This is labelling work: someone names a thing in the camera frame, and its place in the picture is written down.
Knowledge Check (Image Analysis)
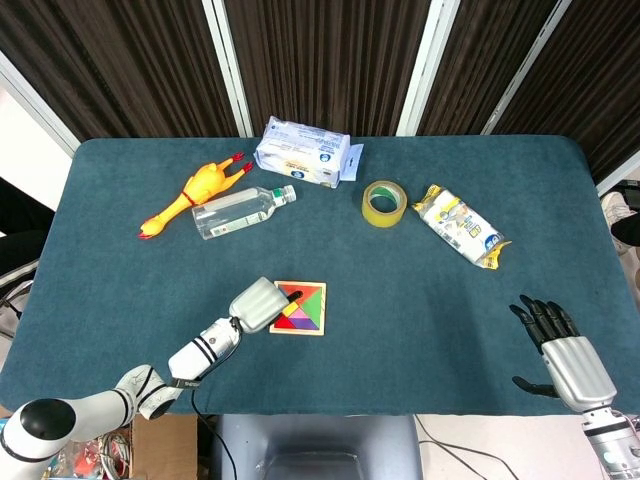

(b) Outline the white blue tissue pack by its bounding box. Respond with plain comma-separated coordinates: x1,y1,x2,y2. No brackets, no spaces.
253,115,365,190

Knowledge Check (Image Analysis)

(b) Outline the wooden tangram puzzle tray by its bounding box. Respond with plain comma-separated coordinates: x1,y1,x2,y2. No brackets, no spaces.
269,279,327,335

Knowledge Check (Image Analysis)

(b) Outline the yellow rubber chicken toy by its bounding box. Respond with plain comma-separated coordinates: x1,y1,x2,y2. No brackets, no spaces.
138,152,255,241

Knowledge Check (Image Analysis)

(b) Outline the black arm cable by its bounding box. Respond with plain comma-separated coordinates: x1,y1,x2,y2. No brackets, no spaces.
191,384,237,480

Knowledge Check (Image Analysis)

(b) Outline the white slotted metal rail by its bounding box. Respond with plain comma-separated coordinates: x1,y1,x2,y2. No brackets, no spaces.
482,0,574,135
397,0,459,136
202,0,254,137
0,49,81,156

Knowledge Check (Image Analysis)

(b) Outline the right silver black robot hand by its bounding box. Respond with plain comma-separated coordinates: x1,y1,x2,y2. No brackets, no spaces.
508,294,618,414

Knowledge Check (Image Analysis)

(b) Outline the brown cardboard box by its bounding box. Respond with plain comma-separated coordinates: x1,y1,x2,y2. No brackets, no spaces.
130,413,200,480

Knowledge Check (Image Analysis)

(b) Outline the orange triangle tangram piece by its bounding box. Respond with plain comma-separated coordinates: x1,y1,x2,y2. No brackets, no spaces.
278,282,321,305

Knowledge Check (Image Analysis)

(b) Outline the white yellow snack package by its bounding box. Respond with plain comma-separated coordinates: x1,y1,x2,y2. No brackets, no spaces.
411,184,513,271

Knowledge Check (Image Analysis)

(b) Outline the yellow packing tape roll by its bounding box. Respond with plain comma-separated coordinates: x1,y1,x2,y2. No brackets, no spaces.
362,180,407,229

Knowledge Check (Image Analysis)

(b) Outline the dark pleated partition panel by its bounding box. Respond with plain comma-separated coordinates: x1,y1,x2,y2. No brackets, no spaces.
0,0,236,142
418,0,556,136
494,0,640,184
224,0,432,137

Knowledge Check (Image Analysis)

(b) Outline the grey robot base seat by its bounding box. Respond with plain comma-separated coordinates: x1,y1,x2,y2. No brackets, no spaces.
209,413,421,480

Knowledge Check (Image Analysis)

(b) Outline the green triangle tangram piece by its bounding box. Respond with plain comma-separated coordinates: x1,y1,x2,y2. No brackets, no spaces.
301,284,322,327

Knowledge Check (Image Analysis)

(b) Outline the black floor cable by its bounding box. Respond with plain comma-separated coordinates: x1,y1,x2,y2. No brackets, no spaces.
414,414,521,480

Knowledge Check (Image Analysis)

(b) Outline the black office chair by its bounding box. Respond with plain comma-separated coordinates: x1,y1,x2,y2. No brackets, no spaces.
0,174,59,274

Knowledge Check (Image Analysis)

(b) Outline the tangle of coloured wires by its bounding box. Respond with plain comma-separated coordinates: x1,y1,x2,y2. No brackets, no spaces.
47,428,134,480

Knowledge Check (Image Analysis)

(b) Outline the teal table cloth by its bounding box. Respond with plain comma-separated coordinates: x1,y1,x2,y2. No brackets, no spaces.
0,135,640,416

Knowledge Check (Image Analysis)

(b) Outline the white shoe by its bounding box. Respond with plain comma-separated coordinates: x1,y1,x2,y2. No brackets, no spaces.
601,191,639,256

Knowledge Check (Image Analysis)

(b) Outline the clear plastic water bottle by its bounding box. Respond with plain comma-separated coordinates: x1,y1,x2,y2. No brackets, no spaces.
191,184,298,241

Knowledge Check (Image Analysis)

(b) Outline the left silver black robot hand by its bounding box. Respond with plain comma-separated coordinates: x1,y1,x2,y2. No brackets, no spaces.
228,277,304,335

